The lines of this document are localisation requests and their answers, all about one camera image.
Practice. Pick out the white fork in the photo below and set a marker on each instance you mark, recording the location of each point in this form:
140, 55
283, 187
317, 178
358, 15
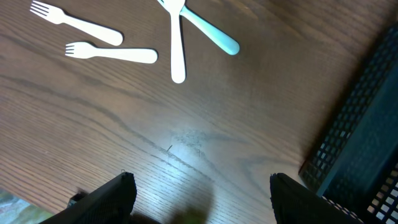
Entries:
84, 50
57, 16

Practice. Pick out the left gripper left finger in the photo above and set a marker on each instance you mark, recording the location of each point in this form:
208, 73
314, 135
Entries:
111, 203

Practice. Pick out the white spoon on left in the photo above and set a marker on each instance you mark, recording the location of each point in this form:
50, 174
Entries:
177, 59

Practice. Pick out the black perforated plastic basket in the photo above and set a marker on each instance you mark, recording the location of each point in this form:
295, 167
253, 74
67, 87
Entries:
353, 166

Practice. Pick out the mint green plastic fork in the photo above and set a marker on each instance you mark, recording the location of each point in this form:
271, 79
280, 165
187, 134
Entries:
222, 40

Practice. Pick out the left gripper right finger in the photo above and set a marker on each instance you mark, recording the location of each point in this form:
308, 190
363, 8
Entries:
295, 204

